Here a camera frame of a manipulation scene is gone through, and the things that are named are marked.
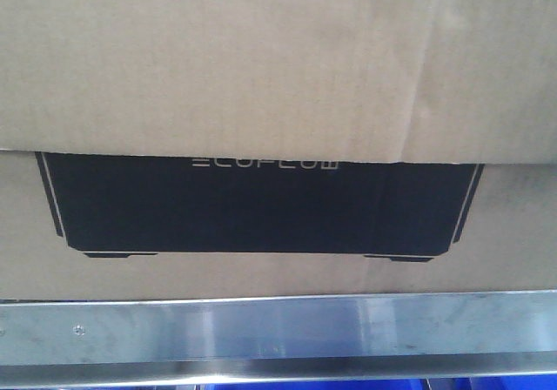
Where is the brown EcoFlow cardboard box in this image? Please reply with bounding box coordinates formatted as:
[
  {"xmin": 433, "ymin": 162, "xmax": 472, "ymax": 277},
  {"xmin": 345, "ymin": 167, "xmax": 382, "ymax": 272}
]
[{"xmin": 1, "ymin": 0, "xmax": 556, "ymax": 300}]

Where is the metal shelf rack frame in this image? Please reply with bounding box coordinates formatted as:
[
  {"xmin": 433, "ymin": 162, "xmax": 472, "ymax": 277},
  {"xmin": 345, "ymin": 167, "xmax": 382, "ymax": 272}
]
[{"xmin": 1, "ymin": 290, "xmax": 556, "ymax": 388}]

